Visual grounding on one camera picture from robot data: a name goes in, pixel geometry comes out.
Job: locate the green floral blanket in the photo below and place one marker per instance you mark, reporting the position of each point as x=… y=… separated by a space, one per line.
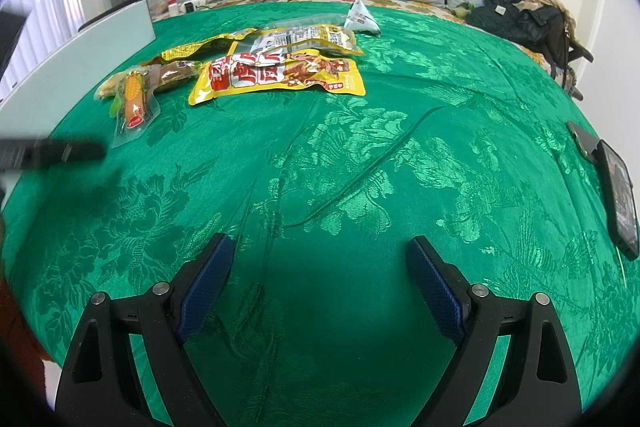
x=325 y=147

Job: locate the black smartphone lit screen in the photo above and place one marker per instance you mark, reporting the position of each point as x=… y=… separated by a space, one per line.
x=620 y=202

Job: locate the red capped bottle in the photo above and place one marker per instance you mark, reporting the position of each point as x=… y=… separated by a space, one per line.
x=173 y=8

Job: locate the black chair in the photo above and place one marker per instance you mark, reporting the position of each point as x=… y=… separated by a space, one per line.
x=575 y=52

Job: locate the beige snack packet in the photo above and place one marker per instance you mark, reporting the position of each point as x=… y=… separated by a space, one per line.
x=106 y=89

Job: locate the white power strip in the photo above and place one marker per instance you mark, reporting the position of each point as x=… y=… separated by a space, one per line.
x=194 y=4

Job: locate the white panel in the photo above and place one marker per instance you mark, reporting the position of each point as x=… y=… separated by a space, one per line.
x=75 y=62

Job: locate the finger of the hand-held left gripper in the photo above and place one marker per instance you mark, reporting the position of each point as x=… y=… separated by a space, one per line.
x=55 y=153

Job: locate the clear plastic bag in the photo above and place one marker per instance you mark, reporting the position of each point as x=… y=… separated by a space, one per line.
x=320 y=19

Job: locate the clear yellow peanut packet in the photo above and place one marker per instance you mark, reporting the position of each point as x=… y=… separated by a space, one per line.
x=300 y=38

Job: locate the yellow snack packet red print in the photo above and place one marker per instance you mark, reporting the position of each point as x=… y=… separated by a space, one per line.
x=280 y=77

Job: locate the small green cloth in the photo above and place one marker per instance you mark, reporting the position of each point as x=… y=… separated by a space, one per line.
x=462 y=9

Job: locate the white triangular snack packet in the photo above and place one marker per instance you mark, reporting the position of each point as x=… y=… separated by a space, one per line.
x=361 y=17

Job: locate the beige cloth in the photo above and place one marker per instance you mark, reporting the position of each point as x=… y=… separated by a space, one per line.
x=547 y=2

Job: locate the dark smartphone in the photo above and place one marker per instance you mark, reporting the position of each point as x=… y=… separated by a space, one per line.
x=585 y=142

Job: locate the corn sausage packet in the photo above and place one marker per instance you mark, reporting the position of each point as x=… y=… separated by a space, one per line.
x=134 y=102

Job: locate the white sheer curtain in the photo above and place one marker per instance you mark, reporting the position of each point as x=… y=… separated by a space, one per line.
x=40 y=7

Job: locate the long yellow strip packet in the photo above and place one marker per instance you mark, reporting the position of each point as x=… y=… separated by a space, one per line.
x=185 y=52

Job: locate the thin yellow stick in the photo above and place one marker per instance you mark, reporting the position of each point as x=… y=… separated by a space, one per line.
x=621 y=269

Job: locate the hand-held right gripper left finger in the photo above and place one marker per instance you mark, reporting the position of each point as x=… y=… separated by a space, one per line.
x=207 y=292

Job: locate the black jacket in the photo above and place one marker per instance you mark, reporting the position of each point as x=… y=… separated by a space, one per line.
x=510 y=19

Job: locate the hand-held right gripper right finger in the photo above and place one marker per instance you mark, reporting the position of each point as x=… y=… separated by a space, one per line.
x=440 y=297

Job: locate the brown snack packet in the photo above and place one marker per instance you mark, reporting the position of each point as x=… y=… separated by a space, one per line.
x=172 y=74

